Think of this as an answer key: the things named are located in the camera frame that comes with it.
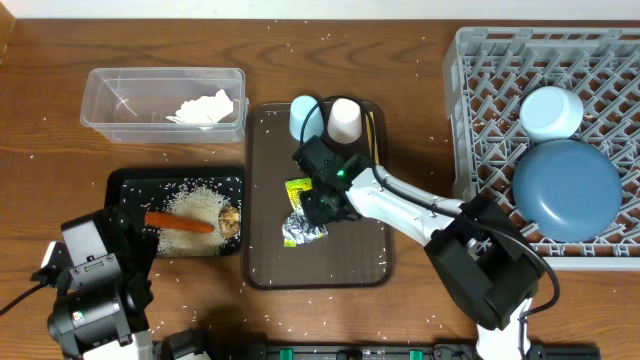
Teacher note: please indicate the brown food scrap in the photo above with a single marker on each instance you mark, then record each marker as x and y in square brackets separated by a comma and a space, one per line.
[229, 221]

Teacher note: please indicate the black waste tray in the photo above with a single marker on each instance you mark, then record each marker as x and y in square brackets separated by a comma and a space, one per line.
[137, 191]

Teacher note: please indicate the clear plastic bin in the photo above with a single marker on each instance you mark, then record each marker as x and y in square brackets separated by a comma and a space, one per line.
[130, 105]

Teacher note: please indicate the white napkin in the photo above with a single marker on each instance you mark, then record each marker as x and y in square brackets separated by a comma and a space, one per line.
[207, 110]

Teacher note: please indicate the orange carrot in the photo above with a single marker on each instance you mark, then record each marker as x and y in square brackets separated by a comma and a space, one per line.
[170, 221]

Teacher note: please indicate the dark blue plate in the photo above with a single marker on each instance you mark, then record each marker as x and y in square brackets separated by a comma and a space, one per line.
[569, 189]

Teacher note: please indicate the green foil snack wrapper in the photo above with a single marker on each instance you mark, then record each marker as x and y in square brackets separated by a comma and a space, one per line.
[296, 229]

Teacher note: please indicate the grey dishwasher rack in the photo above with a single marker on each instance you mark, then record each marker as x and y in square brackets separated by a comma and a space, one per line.
[488, 72]

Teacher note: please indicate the pale pink cup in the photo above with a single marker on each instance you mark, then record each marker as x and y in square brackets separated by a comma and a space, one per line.
[345, 124]

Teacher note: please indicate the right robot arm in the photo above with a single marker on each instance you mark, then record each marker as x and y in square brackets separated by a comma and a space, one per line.
[486, 266]

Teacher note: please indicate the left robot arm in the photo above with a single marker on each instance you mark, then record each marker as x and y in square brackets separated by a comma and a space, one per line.
[100, 271]

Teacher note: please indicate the white rice pile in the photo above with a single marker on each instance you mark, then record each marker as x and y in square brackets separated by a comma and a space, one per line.
[201, 204]

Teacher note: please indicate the light blue rice bowl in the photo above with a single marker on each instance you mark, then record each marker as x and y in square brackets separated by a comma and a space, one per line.
[551, 113]

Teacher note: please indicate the light blue cup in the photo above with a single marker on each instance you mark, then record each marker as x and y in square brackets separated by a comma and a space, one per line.
[305, 116]

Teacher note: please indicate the wooden chopstick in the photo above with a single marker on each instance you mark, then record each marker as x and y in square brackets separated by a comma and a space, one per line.
[370, 126]

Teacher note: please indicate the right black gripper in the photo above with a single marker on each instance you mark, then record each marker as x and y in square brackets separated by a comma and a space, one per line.
[316, 213]

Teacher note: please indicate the brown serving tray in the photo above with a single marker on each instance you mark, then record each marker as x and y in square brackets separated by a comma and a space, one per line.
[353, 254]

